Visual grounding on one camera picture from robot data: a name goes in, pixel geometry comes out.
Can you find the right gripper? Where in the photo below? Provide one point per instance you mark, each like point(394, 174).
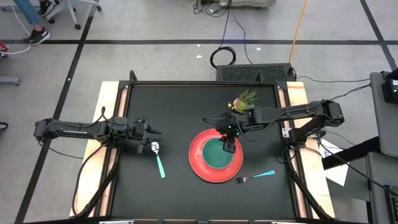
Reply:
point(230, 124)

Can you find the black keyboard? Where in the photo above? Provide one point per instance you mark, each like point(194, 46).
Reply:
point(392, 205)

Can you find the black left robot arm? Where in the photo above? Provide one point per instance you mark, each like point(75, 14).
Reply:
point(77, 129)

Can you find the teal bowl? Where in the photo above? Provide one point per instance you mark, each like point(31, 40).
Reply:
point(214, 157)

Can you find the black frame bracket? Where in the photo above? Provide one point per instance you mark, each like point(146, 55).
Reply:
point(132, 77)
point(259, 78)

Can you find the black device with screen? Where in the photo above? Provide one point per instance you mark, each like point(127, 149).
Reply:
point(390, 90)

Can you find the red clamp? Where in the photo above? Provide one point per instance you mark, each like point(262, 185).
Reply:
point(2, 47)

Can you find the white paper sheet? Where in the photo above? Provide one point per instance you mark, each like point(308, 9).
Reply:
point(337, 174)

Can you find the black diagonal frame strut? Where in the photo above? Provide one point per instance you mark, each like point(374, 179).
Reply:
point(99, 186)
point(306, 189)

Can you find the black perforated computer case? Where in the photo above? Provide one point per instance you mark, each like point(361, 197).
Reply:
point(252, 73)

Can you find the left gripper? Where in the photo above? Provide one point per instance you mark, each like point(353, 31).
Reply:
point(136, 130)

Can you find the grey desk top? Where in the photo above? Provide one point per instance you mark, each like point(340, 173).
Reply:
point(377, 124)
point(376, 186)

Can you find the black metal floor beam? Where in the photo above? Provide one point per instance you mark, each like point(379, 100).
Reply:
point(357, 152)

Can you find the grey equipment case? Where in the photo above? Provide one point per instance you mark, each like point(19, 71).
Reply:
point(245, 3)

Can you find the red-orange plate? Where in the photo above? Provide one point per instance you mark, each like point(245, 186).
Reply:
point(196, 155)

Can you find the person's feet in sneakers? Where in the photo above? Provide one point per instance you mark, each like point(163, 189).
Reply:
point(37, 35)

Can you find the potted succulent plant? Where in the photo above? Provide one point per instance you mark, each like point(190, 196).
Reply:
point(245, 101)

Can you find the wooden table board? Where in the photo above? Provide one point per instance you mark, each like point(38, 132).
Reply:
point(105, 93)

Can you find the white metal mounting plate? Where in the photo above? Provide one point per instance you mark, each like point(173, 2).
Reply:
point(286, 132)

